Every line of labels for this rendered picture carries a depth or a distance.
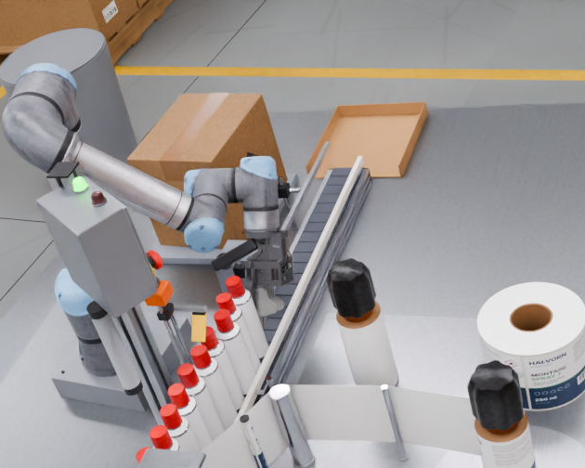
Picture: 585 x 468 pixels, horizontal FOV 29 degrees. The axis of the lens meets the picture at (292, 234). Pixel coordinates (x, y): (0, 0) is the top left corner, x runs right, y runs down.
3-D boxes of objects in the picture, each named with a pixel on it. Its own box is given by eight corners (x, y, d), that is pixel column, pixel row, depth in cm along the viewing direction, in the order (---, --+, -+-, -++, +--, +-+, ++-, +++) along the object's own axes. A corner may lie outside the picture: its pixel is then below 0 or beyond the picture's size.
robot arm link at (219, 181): (178, 193, 231) (231, 191, 229) (186, 162, 239) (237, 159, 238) (185, 223, 236) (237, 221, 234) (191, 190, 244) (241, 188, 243)
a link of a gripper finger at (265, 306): (276, 331, 237) (274, 289, 236) (251, 331, 240) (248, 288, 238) (282, 328, 240) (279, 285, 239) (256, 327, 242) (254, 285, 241)
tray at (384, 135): (402, 177, 291) (399, 164, 288) (308, 178, 301) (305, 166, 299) (428, 113, 312) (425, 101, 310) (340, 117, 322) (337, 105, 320)
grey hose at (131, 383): (137, 396, 211) (100, 313, 199) (122, 395, 213) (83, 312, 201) (146, 382, 214) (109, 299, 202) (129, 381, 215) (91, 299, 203)
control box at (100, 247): (114, 320, 196) (76, 235, 185) (72, 281, 209) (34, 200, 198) (162, 290, 200) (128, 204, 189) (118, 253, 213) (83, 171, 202)
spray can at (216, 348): (236, 416, 229) (207, 343, 217) (216, 409, 232) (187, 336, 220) (251, 398, 232) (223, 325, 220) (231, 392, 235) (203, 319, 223)
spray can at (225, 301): (257, 379, 236) (230, 305, 224) (234, 378, 238) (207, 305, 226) (265, 361, 240) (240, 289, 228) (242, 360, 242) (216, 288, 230)
